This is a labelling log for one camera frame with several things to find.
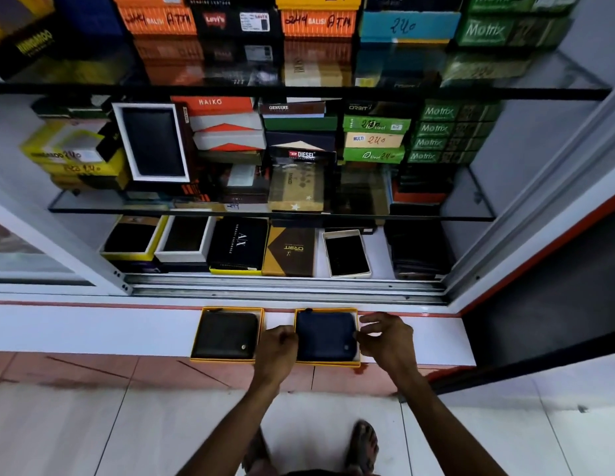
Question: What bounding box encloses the person's left hand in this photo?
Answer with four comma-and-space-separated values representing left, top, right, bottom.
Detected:
252, 324, 300, 390

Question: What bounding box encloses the person's right hand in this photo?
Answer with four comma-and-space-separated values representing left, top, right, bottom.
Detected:
355, 312, 419, 385

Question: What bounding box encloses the navy blue wallet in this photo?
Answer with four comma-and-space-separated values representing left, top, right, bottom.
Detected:
295, 308, 359, 363

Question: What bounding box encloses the person's right forearm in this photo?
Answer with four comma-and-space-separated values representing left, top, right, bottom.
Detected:
393, 371, 509, 476

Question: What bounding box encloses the person's left forearm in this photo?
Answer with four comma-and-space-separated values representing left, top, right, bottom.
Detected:
176, 380, 282, 476

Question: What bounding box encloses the yellow open wallet box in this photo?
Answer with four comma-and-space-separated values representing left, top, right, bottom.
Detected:
190, 306, 265, 364
293, 307, 362, 368

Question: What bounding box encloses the aluminium sliding door track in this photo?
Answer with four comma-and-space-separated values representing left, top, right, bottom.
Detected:
123, 273, 449, 306

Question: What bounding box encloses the black wallet with stud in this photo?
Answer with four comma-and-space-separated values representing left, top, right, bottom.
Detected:
193, 310, 259, 360

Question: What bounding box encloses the brown and tan box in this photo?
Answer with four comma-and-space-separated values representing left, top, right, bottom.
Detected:
261, 226, 317, 278

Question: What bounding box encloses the small white box with wallet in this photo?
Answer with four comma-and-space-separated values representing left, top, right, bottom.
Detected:
322, 229, 373, 279

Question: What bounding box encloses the stack of black wallets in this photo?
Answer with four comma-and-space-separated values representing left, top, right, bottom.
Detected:
384, 220, 455, 281

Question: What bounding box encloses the black box with white letters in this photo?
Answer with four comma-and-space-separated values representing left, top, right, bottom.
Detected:
206, 217, 270, 276

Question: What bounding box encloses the person's right foot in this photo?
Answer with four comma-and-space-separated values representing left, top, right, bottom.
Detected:
345, 420, 380, 476

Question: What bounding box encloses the white box with black wallet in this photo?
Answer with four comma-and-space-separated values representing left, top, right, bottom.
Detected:
154, 215, 217, 264

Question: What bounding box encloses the dark brown box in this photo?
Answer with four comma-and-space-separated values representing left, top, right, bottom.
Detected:
337, 166, 390, 217

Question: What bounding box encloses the tan box with stars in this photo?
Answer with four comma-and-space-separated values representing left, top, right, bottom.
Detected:
267, 163, 326, 213

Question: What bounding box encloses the red flat box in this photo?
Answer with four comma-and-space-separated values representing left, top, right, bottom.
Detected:
391, 182, 448, 205

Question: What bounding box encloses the dark box with white card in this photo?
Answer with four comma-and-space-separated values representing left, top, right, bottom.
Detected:
218, 165, 271, 205

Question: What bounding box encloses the short glass shelf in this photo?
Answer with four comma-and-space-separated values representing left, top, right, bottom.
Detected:
48, 166, 497, 223

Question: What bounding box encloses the yellow box with black wallet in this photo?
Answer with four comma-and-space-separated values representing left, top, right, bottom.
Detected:
100, 215, 170, 262

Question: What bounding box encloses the black box with red logo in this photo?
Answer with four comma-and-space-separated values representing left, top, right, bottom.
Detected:
267, 147, 337, 167

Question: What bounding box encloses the green box with handwriting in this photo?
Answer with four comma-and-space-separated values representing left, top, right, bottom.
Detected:
343, 146, 406, 164

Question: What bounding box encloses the small green box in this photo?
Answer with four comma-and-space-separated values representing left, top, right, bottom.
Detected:
415, 121, 495, 139
420, 100, 503, 122
411, 136, 488, 152
407, 150, 480, 165

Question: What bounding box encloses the navy box with cream triangle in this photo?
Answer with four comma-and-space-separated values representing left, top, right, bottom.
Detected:
265, 132, 337, 152

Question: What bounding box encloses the cream box with handwriting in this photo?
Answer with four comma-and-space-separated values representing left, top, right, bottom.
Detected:
344, 132, 405, 149

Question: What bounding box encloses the orange and white box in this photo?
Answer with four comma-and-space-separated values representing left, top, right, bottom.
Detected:
188, 113, 264, 134
171, 96, 257, 117
193, 130, 267, 152

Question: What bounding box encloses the dark green box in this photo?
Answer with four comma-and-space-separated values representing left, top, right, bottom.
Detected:
262, 116, 338, 133

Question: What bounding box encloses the green box with white label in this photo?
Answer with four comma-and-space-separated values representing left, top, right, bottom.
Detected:
343, 115, 412, 135

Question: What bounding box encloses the brown and white box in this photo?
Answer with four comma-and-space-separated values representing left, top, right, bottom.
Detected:
258, 101, 327, 119

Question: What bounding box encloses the black box with grey print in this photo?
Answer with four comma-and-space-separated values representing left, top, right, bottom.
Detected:
343, 101, 418, 120

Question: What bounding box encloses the white framed wallet display box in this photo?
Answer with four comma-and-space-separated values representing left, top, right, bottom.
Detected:
111, 102, 192, 184

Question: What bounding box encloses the long glass shelf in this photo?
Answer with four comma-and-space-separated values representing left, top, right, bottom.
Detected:
0, 44, 614, 101

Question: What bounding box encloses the glass sliding cabinet door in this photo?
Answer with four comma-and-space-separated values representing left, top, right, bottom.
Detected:
0, 166, 135, 297

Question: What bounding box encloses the stack of yellow boxes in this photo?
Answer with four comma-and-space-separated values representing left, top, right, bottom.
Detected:
20, 120, 131, 190

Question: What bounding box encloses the orange box with handwriting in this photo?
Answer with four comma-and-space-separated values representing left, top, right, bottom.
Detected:
281, 10, 358, 39
117, 6, 198, 36

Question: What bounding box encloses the light blue box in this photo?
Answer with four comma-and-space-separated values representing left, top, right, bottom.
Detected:
359, 11, 462, 44

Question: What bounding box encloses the black box with red label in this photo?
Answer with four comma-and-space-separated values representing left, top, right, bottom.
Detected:
191, 7, 284, 41

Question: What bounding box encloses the yellow box with handwriting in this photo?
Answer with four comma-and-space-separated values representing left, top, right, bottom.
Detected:
275, 0, 363, 11

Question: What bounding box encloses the large green box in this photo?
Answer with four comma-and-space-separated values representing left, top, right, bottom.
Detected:
465, 0, 582, 15
455, 16, 572, 48

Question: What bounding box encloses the black box with white lettering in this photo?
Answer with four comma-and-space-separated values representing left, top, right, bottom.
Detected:
364, 0, 468, 13

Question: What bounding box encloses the dark blue box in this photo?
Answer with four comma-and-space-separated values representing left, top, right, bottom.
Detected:
52, 0, 128, 39

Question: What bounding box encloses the black box with yellow print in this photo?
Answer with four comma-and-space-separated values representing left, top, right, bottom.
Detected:
0, 0, 72, 81

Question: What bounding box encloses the aluminium cabinet frame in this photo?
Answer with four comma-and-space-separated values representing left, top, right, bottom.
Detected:
443, 89, 615, 314

